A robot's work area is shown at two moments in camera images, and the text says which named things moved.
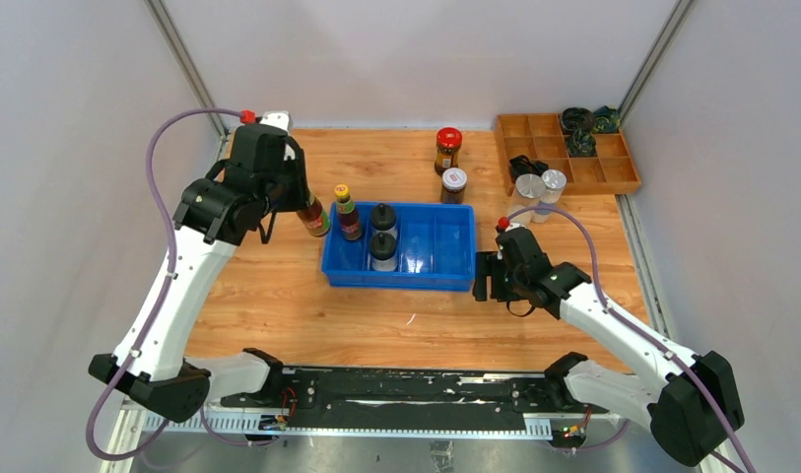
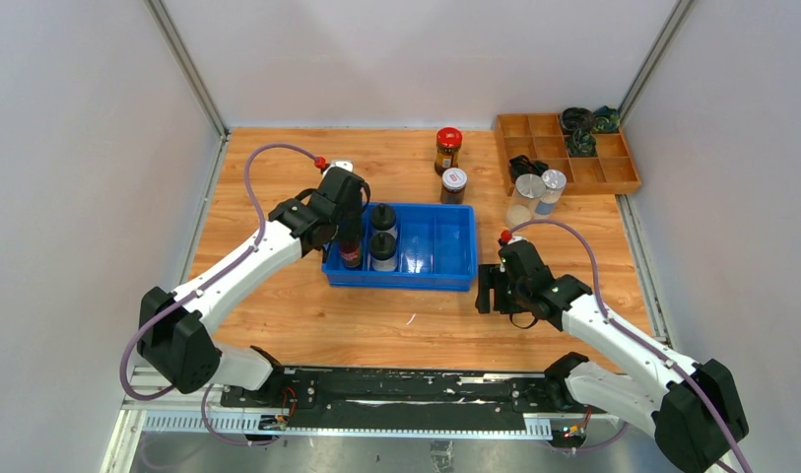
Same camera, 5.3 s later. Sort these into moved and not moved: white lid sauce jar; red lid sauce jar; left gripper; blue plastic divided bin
Moved: left gripper
Not moved: white lid sauce jar; blue plastic divided bin; red lid sauce jar
